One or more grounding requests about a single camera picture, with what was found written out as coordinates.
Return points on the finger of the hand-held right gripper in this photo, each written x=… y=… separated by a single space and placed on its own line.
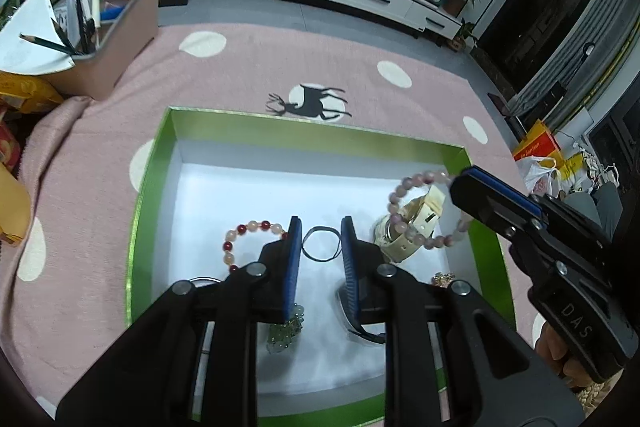
x=505 y=190
x=490 y=207

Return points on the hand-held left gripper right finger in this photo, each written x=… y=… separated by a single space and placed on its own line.
x=350 y=267

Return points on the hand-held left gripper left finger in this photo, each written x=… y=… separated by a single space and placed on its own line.
x=293 y=267

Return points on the white wristwatch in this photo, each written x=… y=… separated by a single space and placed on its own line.
x=405 y=242

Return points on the green jade bead charm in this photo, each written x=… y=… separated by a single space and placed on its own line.
x=282 y=337

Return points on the dark wristwatch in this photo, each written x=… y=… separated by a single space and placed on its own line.
x=371 y=337

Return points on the small gold pendant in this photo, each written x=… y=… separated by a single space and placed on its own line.
x=443 y=278

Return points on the silver bangle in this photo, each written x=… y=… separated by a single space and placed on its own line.
x=202 y=278

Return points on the green cardboard box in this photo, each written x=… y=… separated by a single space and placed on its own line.
x=240 y=187

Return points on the person's right hand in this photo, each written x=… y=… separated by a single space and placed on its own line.
x=552 y=347

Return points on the small potted plant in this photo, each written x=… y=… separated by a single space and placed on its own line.
x=465 y=36

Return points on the pink polka dot tablecloth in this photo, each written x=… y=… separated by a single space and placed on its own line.
x=250 y=72

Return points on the pink desk organizer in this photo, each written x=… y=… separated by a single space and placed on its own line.
x=125 y=42

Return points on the yellow bear bottle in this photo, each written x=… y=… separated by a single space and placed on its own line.
x=12 y=207

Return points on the orange snack bag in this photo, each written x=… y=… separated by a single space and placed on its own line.
x=25 y=92

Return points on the dark green pencil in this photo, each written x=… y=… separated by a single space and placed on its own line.
x=50 y=44

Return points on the white paper sheets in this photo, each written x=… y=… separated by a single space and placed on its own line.
x=30 y=32

